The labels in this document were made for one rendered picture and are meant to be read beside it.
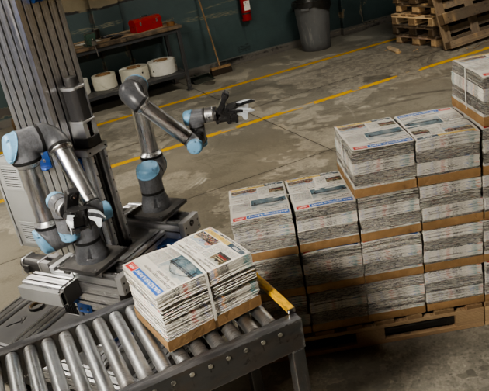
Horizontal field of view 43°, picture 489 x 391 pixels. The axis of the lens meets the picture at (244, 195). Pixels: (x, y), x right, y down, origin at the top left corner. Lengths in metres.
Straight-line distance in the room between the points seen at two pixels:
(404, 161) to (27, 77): 1.68
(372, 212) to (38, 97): 1.57
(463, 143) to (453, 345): 1.02
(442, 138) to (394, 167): 0.24
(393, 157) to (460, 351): 1.04
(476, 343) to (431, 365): 0.27
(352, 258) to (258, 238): 0.47
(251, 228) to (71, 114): 0.95
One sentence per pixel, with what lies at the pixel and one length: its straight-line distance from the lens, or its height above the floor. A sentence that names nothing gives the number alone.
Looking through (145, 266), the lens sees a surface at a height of 1.03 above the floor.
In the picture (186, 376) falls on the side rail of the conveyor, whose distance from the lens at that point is 2.07.
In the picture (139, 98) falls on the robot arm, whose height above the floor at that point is 1.39.
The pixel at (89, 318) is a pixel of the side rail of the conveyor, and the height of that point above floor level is 0.80.
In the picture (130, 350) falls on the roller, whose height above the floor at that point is 0.80.
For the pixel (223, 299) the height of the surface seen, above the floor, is 0.90.
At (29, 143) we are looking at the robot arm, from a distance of 2.56.
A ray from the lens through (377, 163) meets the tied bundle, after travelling 2.80.
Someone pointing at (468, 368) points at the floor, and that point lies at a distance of 3.16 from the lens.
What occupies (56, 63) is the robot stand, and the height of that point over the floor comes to 1.64.
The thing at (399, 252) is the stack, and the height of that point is 0.52.
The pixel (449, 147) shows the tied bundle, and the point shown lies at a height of 1.00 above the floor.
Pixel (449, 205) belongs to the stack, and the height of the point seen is 0.71.
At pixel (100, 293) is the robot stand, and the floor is 0.67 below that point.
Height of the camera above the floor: 2.07
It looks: 24 degrees down
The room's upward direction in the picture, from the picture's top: 11 degrees counter-clockwise
